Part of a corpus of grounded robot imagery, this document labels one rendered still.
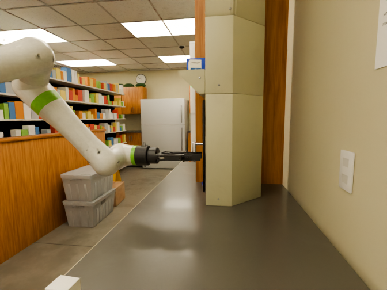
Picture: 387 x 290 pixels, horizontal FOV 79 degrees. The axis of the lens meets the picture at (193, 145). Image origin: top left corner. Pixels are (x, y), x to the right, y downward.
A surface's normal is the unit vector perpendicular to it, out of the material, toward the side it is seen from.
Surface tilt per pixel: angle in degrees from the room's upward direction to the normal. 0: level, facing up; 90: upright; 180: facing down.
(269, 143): 90
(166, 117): 90
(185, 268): 0
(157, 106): 90
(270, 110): 90
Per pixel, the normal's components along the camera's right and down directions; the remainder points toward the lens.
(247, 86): 0.60, 0.08
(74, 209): -0.12, 0.21
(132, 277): -0.01, -0.99
